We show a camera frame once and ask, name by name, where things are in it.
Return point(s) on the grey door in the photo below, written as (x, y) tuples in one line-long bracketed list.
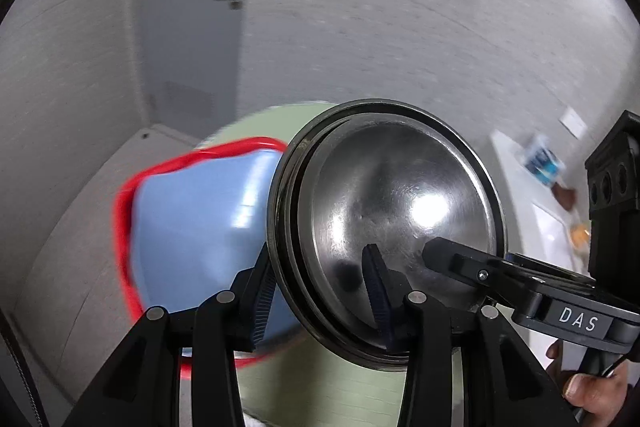
[(190, 7)]

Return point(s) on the red plastic basin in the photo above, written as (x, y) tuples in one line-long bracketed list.
[(122, 227)]

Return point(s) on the blue tissue pack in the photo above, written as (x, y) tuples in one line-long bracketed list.
[(544, 161)]

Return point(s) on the brown cloth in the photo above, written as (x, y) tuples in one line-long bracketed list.
[(565, 198)]

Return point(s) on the white sink counter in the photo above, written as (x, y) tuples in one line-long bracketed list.
[(520, 197)]

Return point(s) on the white wall socket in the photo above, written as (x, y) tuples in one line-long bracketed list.
[(573, 122)]

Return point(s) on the blue plate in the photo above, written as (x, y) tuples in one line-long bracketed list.
[(200, 227)]

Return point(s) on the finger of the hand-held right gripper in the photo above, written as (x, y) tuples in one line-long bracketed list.
[(555, 269), (470, 269)]

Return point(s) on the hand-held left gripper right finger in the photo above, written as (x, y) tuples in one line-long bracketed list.
[(375, 292)]

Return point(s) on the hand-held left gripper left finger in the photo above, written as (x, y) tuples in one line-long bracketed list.
[(262, 302)]

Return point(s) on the large steel bowl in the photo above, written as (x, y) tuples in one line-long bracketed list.
[(278, 227)]

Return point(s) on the person's right hand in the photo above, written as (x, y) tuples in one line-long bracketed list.
[(582, 389)]

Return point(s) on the white sink basin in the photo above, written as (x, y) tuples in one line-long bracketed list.
[(555, 232)]

